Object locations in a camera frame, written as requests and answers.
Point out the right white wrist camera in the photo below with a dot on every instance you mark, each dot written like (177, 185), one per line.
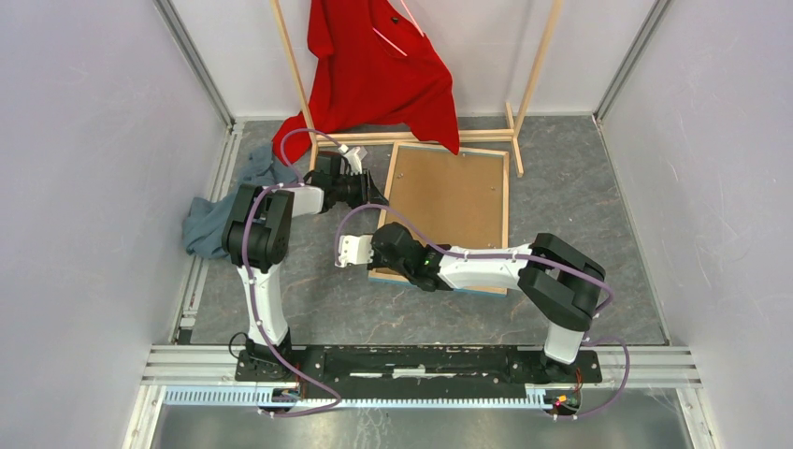
(354, 251)

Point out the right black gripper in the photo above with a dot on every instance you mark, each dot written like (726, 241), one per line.
(376, 259)

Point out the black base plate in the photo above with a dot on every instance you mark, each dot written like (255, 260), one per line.
(415, 371)

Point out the blue picture frame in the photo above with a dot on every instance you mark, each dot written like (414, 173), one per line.
(459, 199)

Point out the red shirt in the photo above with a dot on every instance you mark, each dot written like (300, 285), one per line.
(358, 82)

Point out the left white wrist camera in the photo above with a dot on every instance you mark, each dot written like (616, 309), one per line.
(353, 157)

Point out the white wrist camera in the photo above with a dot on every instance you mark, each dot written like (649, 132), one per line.
(353, 157)
(354, 251)

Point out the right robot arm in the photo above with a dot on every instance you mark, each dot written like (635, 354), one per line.
(566, 286)

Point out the white cable duct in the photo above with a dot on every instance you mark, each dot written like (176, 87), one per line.
(272, 398)

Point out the grey-blue cloth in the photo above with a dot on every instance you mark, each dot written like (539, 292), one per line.
(202, 229)

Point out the pink clothes hanger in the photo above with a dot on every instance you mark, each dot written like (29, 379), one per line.
(395, 26)

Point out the wooden clothes rack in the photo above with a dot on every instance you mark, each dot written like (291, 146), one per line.
(515, 117)

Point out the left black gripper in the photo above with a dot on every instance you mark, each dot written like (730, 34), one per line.
(367, 190)

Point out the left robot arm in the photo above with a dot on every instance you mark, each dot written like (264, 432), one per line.
(256, 237)

